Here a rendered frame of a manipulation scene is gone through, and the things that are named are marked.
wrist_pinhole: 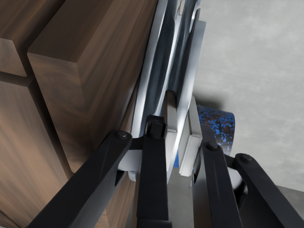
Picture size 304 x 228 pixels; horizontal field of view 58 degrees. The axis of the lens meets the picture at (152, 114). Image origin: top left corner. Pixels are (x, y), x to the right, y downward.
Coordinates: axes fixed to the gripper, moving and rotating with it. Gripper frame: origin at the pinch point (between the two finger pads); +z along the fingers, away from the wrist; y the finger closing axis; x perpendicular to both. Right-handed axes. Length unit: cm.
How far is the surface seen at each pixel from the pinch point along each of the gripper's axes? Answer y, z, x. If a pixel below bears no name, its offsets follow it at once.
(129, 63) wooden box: -3.9, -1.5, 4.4
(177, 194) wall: 53, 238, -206
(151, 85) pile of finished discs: -2.3, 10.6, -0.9
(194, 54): 0.0, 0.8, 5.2
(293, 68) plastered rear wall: 108, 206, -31
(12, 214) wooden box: -14.4, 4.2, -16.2
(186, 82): -0.1, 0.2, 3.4
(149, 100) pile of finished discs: -2.2, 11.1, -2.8
